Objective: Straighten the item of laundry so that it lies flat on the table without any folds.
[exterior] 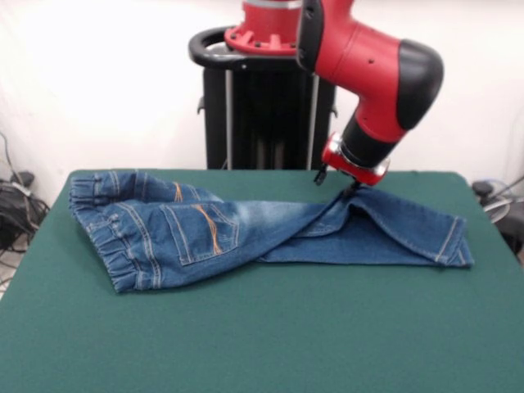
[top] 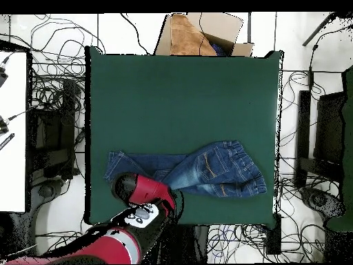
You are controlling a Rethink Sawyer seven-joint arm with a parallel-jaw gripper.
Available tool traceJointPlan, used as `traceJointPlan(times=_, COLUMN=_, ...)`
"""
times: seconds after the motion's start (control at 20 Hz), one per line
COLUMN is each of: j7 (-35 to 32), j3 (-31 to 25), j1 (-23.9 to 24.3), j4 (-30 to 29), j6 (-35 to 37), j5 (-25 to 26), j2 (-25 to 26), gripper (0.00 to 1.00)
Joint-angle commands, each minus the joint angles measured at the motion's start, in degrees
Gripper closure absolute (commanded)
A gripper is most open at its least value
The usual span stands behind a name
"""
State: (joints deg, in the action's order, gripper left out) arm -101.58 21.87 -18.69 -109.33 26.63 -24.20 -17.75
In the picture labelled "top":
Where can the white table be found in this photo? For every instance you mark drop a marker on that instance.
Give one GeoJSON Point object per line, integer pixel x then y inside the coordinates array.
{"type": "Point", "coordinates": [13, 171]}

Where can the dark green table cloth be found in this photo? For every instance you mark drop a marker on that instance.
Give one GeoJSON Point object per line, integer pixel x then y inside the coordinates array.
{"type": "Point", "coordinates": [179, 96]}

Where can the brown cloth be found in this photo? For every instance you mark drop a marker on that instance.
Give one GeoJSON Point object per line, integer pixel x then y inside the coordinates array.
{"type": "Point", "coordinates": [184, 38]}

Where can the black office chair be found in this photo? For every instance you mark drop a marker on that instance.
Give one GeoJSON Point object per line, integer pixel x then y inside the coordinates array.
{"type": "Point", "coordinates": [55, 132]}
{"type": "Point", "coordinates": [328, 127]}

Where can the black slanted rod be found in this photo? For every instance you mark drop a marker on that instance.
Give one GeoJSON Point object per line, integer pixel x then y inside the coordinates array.
{"type": "Point", "coordinates": [317, 30]}

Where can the blue denim jeans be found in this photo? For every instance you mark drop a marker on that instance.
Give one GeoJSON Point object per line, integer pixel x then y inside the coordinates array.
{"type": "Point", "coordinates": [220, 168]}

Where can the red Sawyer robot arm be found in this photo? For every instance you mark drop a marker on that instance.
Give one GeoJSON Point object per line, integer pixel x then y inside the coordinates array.
{"type": "Point", "coordinates": [149, 190]}

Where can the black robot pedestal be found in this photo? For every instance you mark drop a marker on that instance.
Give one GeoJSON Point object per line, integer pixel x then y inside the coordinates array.
{"type": "Point", "coordinates": [198, 243]}

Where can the cardboard box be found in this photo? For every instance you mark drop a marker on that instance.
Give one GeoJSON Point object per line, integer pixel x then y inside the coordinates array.
{"type": "Point", "coordinates": [220, 26]}

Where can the green covered side table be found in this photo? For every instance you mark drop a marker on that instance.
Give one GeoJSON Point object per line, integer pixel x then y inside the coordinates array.
{"type": "Point", "coordinates": [348, 138]}

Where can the dark blue fabric item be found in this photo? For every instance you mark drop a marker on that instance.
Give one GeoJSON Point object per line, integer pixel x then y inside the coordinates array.
{"type": "Point", "coordinates": [218, 49]}

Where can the black label strip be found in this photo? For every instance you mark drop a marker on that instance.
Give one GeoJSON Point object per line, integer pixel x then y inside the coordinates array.
{"type": "Point", "coordinates": [7, 141]}

